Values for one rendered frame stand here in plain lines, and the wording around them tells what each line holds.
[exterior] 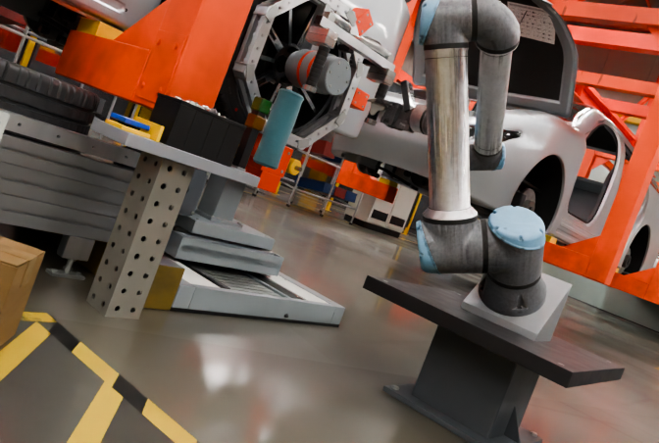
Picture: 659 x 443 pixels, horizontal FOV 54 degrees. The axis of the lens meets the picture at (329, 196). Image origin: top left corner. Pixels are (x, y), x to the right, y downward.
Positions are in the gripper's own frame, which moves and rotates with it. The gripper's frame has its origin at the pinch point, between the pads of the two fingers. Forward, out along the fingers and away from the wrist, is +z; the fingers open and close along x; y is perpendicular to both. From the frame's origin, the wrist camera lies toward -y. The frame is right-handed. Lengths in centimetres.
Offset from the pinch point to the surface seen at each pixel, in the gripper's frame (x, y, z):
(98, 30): -74, 13, 58
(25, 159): -103, 54, 13
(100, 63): -76, 23, 46
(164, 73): -76, 20, 10
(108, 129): -96, 39, -8
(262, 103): -57, 19, -10
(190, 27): -76, 7, 6
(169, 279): -61, 74, -5
